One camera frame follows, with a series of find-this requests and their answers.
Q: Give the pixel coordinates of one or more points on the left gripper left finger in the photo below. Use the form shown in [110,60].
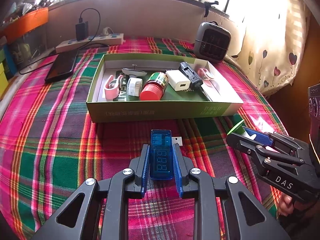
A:
[99,209]

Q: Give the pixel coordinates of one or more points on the red cap medicine bottle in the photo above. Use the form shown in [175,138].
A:
[154,87]

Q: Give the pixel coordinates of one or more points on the blue book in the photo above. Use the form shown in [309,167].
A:
[11,66]

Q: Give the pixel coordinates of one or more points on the clear glass tank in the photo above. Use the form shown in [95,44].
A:
[28,47]

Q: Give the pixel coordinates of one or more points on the white USB wall charger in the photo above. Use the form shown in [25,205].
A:
[177,80]

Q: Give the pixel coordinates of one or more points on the person right hand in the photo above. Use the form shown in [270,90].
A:
[286,205]

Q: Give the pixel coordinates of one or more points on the black window latch hook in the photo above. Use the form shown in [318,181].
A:
[207,6]

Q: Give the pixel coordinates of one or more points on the orange plastic bin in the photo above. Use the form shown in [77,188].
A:
[25,24]

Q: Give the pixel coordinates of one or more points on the heart pattern curtain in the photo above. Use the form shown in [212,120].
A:
[274,40]

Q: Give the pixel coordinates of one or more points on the black power adapter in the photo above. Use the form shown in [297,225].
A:
[81,30]

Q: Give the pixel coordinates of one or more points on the small white cap bottle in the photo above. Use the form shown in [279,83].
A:
[134,86]

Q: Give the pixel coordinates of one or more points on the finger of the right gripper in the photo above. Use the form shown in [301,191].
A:
[262,136]
[255,147]

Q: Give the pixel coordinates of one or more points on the blue USB voltage meter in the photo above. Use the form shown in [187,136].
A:
[163,157]

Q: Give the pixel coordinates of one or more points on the yellow box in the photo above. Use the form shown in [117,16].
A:
[3,80]

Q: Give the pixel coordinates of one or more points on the green cardboard box tray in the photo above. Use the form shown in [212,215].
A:
[173,105]

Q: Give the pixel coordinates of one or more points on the white plug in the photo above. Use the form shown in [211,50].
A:
[107,31]

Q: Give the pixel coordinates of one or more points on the pink white small gadget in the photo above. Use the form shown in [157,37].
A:
[205,74]

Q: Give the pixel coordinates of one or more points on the grey desktop fan heater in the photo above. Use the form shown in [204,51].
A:
[211,42]

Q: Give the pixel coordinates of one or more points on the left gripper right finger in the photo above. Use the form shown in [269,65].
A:
[222,203]

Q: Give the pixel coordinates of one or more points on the white power strip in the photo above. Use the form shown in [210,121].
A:
[109,40]

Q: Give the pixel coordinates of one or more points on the black smartphone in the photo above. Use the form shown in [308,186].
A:
[62,67]

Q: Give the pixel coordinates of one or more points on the pink white cable clip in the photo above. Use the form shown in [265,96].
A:
[112,87]

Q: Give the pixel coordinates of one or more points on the black white round holder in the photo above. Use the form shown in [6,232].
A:
[133,71]

